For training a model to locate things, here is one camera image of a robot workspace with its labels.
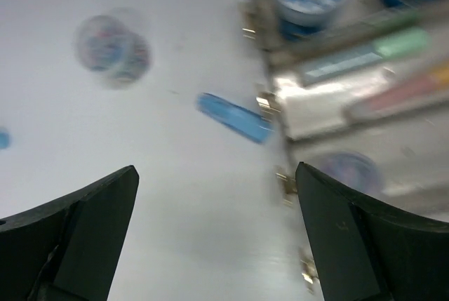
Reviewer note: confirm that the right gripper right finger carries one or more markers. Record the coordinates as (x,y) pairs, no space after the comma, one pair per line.
(366,249)

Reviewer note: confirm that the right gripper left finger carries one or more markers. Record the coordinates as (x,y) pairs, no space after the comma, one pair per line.
(69,248)

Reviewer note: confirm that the clear jar purple pins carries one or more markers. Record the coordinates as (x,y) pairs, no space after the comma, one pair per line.
(353,170)

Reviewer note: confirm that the orange highlighter pen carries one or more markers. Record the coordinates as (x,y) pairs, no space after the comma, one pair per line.
(422,85)

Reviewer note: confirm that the blue capped highlighter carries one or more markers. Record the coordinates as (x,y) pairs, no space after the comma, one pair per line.
(242,121)

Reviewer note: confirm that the clear jar blue pins back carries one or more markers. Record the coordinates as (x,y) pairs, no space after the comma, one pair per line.
(113,47)

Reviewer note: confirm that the green highlighter pen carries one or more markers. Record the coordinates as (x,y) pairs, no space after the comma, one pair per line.
(390,47)

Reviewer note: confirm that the light blue marker cap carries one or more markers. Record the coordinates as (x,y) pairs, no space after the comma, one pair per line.
(5,139)

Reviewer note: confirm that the clear tiered organizer tray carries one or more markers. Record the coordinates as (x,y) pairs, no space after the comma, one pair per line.
(409,144)

